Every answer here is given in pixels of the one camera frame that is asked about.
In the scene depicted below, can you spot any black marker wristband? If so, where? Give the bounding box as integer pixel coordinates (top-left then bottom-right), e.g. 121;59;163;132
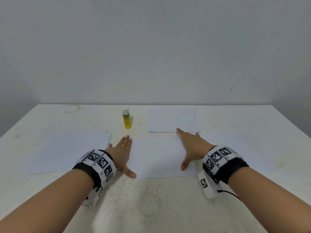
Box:
202;144;250;185
72;148;118;189

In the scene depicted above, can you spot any person's left hand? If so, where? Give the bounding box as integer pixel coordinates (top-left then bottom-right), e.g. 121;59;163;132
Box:
105;135;138;180

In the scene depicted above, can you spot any person's right hand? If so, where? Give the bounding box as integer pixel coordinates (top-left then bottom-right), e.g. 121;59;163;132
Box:
175;127;216;172

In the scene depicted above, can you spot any black cable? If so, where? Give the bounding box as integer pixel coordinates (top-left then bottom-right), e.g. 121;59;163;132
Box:
216;189;242;201

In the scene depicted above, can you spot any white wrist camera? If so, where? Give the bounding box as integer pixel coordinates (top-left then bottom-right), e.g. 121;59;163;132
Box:
81;184;104;208
197;171;218;200

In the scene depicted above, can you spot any person's right forearm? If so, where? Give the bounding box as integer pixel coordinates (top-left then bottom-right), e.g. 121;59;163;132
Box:
228;166;311;233

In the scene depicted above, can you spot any yellow glue stick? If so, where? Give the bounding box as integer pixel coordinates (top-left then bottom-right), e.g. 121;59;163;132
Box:
121;108;133;130

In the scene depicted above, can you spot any stack of white paper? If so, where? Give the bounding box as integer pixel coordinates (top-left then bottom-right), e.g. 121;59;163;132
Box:
29;132;113;175
199;129;279;173

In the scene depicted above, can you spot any person's left forearm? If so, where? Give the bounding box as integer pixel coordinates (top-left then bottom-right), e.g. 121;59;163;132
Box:
0;168;94;233

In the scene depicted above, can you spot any glued white paper sheet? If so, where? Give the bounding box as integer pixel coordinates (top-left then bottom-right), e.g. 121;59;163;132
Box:
147;106;201;134
123;133;200;180

